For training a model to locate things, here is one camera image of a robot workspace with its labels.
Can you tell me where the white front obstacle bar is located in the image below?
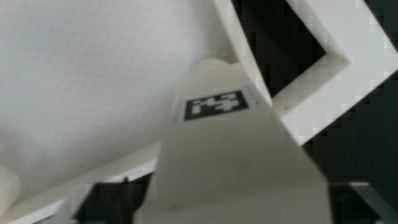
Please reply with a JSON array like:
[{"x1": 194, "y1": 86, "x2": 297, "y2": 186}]
[{"x1": 274, "y1": 59, "x2": 398, "y2": 144}]

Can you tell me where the white right obstacle bar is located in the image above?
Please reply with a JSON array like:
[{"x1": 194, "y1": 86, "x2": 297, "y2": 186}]
[{"x1": 286, "y1": 0, "x2": 398, "y2": 81}]

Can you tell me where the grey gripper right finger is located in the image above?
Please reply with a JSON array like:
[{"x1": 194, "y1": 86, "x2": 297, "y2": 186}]
[{"x1": 329, "y1": 182, "x2": 398, "y2": 224}]

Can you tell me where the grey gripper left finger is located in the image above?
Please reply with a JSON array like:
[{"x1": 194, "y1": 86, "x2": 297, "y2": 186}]
[{"x1": 73, "y1": 176, "x2": 151, "y2": 224}]

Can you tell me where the white desk top tray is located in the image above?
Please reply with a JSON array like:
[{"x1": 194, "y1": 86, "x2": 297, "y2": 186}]
[{"x1": 0, "y1": 0, "x2": 261, "y2": 224}]

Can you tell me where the white obstacle bar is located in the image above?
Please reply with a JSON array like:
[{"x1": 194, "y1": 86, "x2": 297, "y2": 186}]
[
  {"x1": 286, "y1": 0, "x2": 398, "y2": 81},
  {"x1": 274, "y1": 59, "x2": 398, "y2": 144}
]

